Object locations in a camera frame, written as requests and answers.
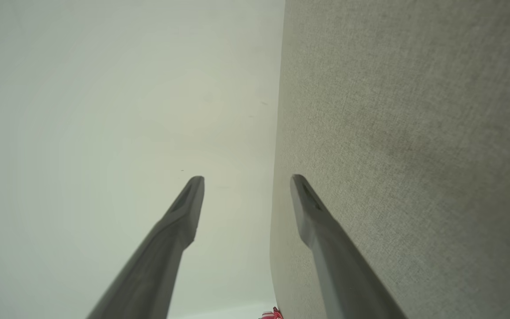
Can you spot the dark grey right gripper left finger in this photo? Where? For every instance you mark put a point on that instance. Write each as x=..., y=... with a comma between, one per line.
x=162, y=261

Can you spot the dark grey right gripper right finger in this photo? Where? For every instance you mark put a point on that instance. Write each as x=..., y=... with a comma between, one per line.
x=339, y=270

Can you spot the red white basketball jersey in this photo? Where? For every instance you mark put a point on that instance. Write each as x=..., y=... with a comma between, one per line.
x=272, y=315

